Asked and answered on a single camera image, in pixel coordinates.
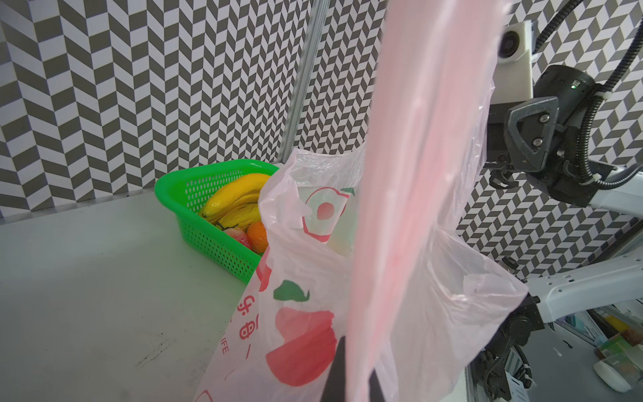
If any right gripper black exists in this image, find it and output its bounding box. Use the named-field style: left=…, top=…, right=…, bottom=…
left=484, top=65, right=618, bottom=206

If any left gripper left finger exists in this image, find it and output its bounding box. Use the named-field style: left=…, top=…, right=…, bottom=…
left=321, top=337, right=346, bottom=402

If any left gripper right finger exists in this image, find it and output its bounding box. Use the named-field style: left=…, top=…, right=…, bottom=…
left=368, top=370, right=385, bottom=402

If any pink plastic bag fruit print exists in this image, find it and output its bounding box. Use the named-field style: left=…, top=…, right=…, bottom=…
left=194, top=1, right=527, bottom=401

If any orange fake fruit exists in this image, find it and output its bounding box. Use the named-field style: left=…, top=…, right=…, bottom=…
left=246, top=221, right=269, bottom=255

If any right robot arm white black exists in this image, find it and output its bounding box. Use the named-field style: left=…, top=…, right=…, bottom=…
left=458, top=1, right=642, bottom=279

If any red fake strawberry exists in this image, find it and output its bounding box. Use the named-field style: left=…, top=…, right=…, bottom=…
left=224, top=227, right=252, bottom=250

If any yellow fake banana bunch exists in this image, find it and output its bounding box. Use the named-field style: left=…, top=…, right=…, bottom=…
left=199, top=174, right=271, bottom=231

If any green plastic basket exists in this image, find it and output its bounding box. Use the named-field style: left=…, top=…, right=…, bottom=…
left=154, top=159, right=278, bottom=283

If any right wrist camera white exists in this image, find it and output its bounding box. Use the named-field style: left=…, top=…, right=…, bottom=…
left=491, top=20, right=533, bottom=105

